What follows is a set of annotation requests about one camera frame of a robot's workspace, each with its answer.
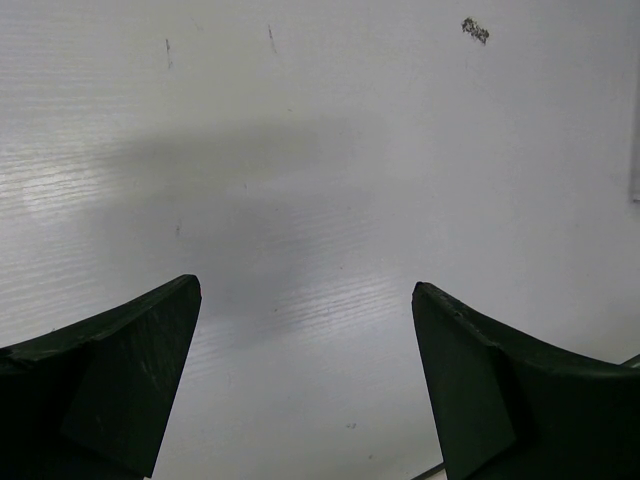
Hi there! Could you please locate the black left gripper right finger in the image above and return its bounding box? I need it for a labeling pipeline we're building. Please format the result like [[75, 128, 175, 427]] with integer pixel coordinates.
[[412, 282, 639, 479]]

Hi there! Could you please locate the metal wire dish rack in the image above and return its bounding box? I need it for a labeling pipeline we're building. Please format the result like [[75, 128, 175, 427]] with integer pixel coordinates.
[[629, 133, 640, 204]]

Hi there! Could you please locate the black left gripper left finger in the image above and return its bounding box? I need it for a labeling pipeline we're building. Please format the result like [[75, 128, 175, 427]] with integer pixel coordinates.
[[1, 274, 202, 479]]

